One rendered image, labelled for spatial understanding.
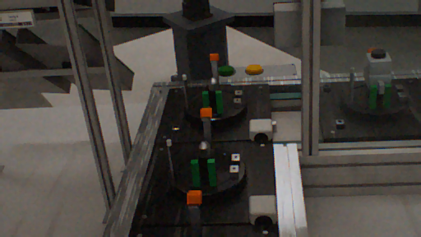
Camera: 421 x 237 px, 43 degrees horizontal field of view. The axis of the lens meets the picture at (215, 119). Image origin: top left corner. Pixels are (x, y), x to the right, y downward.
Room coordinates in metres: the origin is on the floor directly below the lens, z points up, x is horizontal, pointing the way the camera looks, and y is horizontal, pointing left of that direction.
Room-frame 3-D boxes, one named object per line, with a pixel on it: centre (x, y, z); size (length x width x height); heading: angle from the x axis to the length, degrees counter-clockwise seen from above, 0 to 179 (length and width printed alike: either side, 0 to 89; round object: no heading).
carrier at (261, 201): (0.79, 0.02, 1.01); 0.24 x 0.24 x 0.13; 84
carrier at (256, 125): (1.03, 0.00, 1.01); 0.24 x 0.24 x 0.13; 84
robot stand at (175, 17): (1.40, 0.02, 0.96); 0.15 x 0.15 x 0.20; 30
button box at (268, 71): (1.23, -0.11, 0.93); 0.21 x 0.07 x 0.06; 84
